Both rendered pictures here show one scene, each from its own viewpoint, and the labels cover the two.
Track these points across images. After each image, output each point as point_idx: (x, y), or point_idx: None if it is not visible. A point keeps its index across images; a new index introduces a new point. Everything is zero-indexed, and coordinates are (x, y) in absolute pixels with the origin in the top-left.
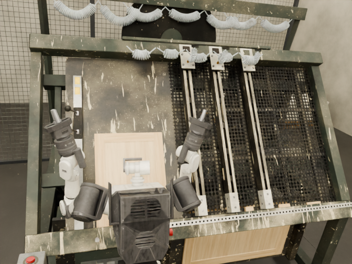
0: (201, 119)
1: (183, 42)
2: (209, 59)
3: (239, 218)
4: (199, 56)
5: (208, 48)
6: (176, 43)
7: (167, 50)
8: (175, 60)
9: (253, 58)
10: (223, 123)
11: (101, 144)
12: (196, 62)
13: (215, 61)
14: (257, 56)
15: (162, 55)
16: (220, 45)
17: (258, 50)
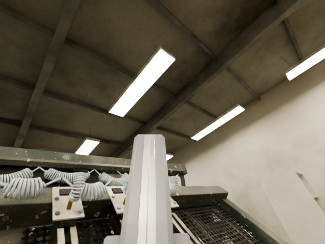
0: (151, 228)
1: (57, 161)
2: (109, 205)
3: None
4: (91, 192)
5: (106, 190)
6: (41, 163)
7: (17, 178)
8: (41, 220)
9: (171, 184)
10: None
11: None
12: (86, 197)
13: (120, 202)
14: (174, 182)
15: (6, 207)
16: (124, 168)
17: (172, 174)
